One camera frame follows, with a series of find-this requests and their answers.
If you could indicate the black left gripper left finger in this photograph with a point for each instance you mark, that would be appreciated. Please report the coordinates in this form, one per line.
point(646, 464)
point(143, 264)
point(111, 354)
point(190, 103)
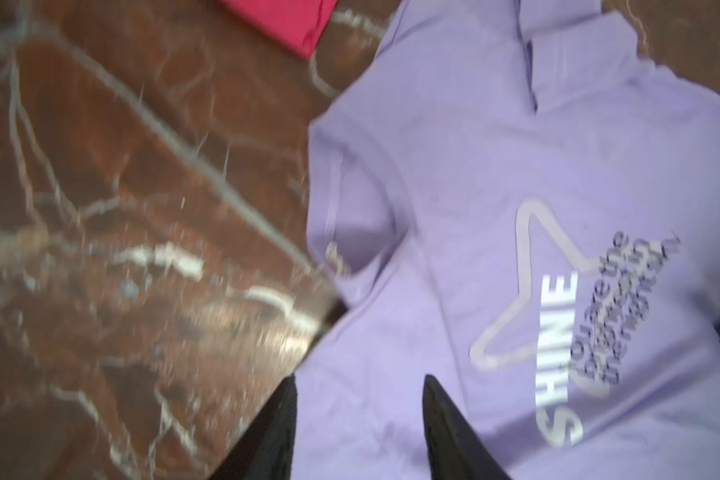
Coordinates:
point(265, 450)

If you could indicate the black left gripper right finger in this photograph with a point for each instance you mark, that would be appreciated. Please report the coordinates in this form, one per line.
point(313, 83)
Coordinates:
point(453, 447)

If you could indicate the purple printed t-shirt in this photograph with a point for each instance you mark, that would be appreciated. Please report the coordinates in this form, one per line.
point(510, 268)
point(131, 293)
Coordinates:
point(511, 200)

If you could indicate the folded magenta t-shirt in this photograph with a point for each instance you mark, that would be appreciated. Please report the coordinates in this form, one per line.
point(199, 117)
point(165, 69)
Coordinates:
point(295, 24)

